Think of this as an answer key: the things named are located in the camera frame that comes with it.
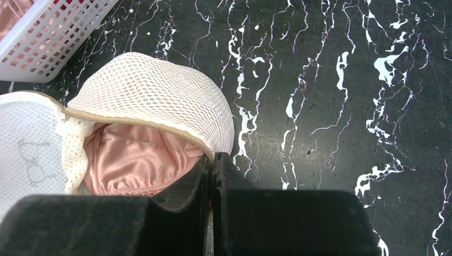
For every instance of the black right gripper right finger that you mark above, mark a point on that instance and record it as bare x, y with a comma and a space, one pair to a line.
250, 221

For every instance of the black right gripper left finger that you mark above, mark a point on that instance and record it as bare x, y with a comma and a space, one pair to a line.
173, 222

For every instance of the pink satin bra from bag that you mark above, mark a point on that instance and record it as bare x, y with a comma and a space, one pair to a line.
135, 160

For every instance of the white mesh laundry bag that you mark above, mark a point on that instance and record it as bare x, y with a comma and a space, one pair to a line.
42, 141

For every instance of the white plastic basket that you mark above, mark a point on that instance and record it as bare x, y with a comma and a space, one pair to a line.
47, 36

